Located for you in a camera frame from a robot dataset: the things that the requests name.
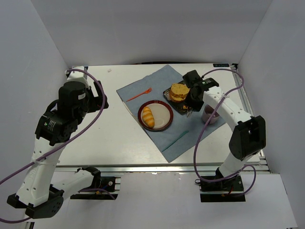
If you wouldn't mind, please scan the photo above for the small striped bread roll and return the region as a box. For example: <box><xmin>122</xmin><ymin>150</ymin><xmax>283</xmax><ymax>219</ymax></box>
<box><xmin>142</xmin><ymin>106</ymin><xmax>155</xmax><ymax>128</ymax></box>

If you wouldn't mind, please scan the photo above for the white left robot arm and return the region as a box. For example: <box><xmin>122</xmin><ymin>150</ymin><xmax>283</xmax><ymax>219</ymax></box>
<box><xmin>7</xmin><ymin>66</ymin><xmax>109</xmax><ymax>219</ymax></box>

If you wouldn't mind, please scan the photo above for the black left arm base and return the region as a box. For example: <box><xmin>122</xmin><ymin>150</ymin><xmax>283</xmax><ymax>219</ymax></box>
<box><xmin>70</xmin><ymin>177</ymin><xmax>121</xmax><ymax>200</ymax></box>

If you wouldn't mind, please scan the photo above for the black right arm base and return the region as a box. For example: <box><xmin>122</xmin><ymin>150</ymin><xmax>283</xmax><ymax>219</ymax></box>
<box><xmin>195</xmin><ymin>175</ymin><xmax>246</xmax><ymax>203</ymax></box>

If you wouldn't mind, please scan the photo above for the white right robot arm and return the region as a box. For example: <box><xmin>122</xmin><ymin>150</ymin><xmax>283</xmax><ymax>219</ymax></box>
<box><xmin>183</xmin><ymin>70</ymin><xmax>266</xmax><ymax>181</ymax></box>

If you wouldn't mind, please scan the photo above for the dark patterned square tray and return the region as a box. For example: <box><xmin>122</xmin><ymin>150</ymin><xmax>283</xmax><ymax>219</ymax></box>
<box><xmin>163</xmin><ymin>80</ymin><xmax>203</xmax><ymax>116</ymax></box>

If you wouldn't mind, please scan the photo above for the blue cloth mat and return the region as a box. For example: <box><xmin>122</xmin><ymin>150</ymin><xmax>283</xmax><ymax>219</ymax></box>
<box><xmin>113</xmin><ymin>64</ymin><xmax>233</xmax><ymax>164</ymax></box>

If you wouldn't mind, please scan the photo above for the teal plastic knife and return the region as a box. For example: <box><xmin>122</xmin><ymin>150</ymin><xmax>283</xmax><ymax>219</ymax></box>
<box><xmin>161</xmin><ymin>130</ymin><xmax>189</xmax><ymax>152</ymax></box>

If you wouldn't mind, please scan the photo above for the purple cup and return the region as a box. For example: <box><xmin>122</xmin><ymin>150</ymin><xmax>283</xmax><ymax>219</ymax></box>
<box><xmin>202</xmin><ymin>105</ymin><xmax>220</xmax><ymax>125</ymax></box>

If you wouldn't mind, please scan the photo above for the round red-rimmed plate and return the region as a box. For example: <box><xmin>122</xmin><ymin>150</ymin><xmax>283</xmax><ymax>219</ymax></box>
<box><xmin>137</xmin><ymin>100</ymin><xmax>173</xmax><ymax>132</ymax></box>

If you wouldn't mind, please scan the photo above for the orange plastic fork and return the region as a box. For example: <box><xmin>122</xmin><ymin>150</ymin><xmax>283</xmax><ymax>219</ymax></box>
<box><xmin>127</xmin><ymin>87</ymin><xmax>152</xmax><ymax>102</ymax></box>

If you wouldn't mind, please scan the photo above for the aluminium table frame rail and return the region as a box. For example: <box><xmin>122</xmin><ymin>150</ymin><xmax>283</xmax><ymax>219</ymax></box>
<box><xmin>57</xmin><ymin>63</ymin><xmax>271</xmax><ymax>172</ymax></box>

